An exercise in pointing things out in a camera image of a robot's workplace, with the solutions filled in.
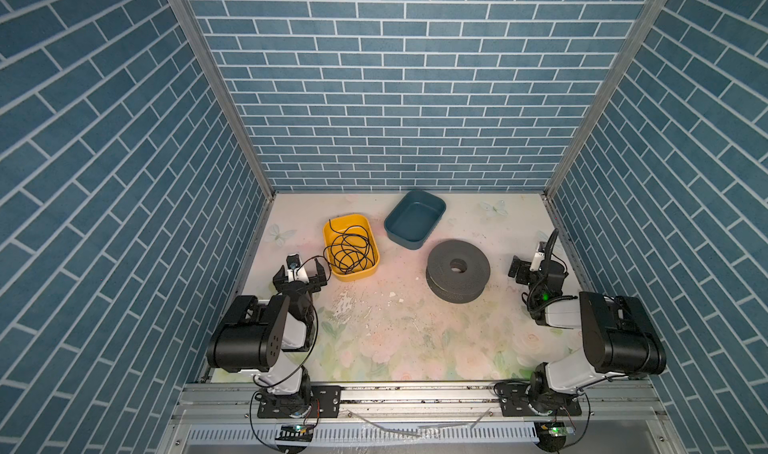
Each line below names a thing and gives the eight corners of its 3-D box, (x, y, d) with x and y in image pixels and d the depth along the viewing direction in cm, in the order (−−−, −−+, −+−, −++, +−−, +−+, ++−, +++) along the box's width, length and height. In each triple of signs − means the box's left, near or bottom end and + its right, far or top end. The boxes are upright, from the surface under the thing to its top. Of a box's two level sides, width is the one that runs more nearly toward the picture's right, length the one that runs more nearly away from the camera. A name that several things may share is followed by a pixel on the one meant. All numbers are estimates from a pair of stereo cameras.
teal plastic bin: (377, 236, 109) (376, 226, 105) (412, 194, 123) (412, 184, 119) (416, 256, 104) (417, 247, 99) (447, 210, 118) (450, 200, 113)
